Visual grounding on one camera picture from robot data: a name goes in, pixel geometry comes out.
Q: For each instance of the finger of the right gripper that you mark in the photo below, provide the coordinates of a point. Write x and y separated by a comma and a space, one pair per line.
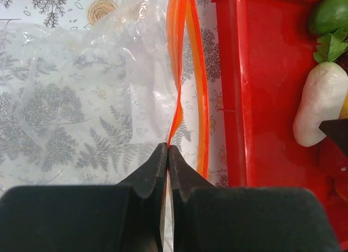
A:
337, 130

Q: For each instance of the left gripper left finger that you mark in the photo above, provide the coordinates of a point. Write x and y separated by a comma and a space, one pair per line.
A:
128, 216

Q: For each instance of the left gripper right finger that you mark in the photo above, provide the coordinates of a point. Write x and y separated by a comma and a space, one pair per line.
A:
209, 218

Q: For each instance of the green orange mango toy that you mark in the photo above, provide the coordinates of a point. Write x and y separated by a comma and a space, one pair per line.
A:
328, 16

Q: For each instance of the orange fruit toy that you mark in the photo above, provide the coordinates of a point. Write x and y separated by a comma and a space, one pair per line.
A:
344, 110

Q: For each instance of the red apple toy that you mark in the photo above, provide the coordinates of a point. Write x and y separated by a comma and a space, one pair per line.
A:
332, 160

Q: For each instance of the clear zip top bag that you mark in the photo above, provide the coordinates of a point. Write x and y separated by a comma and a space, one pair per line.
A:
88, 107

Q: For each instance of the red plastic tray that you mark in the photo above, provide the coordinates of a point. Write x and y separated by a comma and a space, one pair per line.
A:
266, 54

